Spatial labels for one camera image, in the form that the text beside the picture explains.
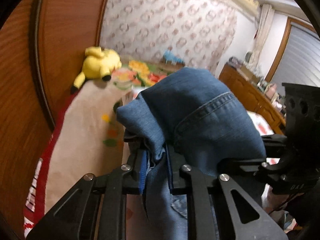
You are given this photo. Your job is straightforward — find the yellow plush toy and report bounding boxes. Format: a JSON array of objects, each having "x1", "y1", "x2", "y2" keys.
[{"x1": 71, "y1": 47, "x2": 122, "y2": 94}]

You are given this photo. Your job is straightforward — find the wooden sideboard cabinet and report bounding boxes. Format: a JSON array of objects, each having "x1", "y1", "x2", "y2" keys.
[{"x1": 219, "y1": 64, "x2": 287, "y2": 135}]

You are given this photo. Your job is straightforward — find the blue plastic bag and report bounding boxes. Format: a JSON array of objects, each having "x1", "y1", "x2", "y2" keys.
[{"x1": 162, "y1": 51, "x2": 184, "y2": 63}]

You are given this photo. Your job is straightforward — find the ring-patterned sheer curtain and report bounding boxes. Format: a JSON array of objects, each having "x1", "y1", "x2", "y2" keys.
[{"x1": 100, "y1": 0, "x2": 238, "y2": 75}]

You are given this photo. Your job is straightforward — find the beige lace curtain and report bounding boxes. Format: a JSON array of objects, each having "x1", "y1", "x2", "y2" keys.
[{"x1": 250, "y1": 4, "x2": 273, "y2": 67}]

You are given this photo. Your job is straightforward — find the blue denim pants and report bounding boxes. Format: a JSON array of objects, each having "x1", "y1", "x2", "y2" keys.
[{"x1": 116, "y1": 67, "x2": 267, "y2": 240}]

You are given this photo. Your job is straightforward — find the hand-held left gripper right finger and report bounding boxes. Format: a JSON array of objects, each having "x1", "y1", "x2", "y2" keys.
[{"x1": 166, "y1": 145, "x2": 288, "y2": 240}]

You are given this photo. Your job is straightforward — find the white flower-print sheet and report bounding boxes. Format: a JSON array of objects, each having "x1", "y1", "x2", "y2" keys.
[{"x1": 122, "y1": 92, "x2": 300, "y2": 230}]

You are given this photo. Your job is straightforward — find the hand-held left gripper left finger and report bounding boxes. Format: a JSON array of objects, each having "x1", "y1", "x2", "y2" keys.
[{"x1": 26, "y1": 152, "x2": 148, "y2": 240}]

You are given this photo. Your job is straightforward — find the red blanket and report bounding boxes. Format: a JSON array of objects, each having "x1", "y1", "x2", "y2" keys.
[{"x1": 24, "y1": 87, "x2": 83, "y2": 238}]

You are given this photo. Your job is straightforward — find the wooden louvered wardrobe door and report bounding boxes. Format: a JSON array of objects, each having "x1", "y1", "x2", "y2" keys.
[
  {"x1": 37, "y1": 0, "x2": 113, "y2": 128},
  {"x1": 0, "y1": 0, "x2": 54, "y2": 230}
]

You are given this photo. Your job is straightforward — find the grey window blind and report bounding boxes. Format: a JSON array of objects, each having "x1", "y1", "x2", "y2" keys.
[{"x1": 271, "y1": 22, "x2": 320, "y2": 88}]

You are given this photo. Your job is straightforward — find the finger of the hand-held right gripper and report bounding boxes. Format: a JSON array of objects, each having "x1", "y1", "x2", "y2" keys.
[
  {"x1": 260, "y1": 134, "x2": 288, "y2": 148},
  {"x1": 217, "y1": 156, "x2": 285, "y2": 188}
]

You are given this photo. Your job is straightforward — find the wooden window frame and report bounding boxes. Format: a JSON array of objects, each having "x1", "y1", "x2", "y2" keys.
[{"x1": 265, "y1": 17, "x2": 293, "y2": 83}]

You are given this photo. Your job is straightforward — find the brown floral blanket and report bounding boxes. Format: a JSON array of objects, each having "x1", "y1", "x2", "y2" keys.
[{"x1": 45, "y1": 60, "x2": 185, "y2": 215}]

